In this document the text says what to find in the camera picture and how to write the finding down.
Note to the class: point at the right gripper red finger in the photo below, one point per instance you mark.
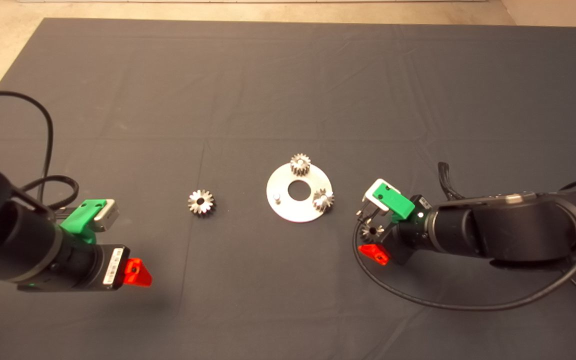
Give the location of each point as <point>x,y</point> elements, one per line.
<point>375,255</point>

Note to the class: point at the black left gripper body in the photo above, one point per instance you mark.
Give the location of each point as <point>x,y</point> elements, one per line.
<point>88,267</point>

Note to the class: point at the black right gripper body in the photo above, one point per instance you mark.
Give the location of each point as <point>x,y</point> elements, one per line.
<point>410,235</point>

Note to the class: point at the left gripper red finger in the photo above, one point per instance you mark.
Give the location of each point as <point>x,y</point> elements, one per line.
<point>137,274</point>

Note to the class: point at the small steel gear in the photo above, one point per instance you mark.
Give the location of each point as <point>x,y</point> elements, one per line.
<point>323,200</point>
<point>370,231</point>
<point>300,164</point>

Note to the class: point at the large steel gear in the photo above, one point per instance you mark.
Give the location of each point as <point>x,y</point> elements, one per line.
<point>201,202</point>

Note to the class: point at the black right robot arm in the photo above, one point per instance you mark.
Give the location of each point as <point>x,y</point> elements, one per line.
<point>518,230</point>

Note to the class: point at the round metal plate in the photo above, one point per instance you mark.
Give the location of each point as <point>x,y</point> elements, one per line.
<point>298,210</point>

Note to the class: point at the dark grey table cloth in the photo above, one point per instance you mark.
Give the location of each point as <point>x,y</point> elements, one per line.
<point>288,75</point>

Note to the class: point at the green right camera mount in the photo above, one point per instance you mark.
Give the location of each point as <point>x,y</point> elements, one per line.
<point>393,202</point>

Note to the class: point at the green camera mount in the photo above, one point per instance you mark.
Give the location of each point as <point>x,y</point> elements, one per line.
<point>393,202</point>
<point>80,220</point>

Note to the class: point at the green left camera mount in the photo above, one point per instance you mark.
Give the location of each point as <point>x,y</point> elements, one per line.
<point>80,220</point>

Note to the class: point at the silver right camera box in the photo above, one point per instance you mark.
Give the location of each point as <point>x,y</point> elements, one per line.
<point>375,192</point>

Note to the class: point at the silver camera box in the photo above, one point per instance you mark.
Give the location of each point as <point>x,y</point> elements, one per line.
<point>375,192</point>
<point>108,215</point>

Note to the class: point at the silver left camera box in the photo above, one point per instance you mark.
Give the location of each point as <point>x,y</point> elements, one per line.
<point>108,215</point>

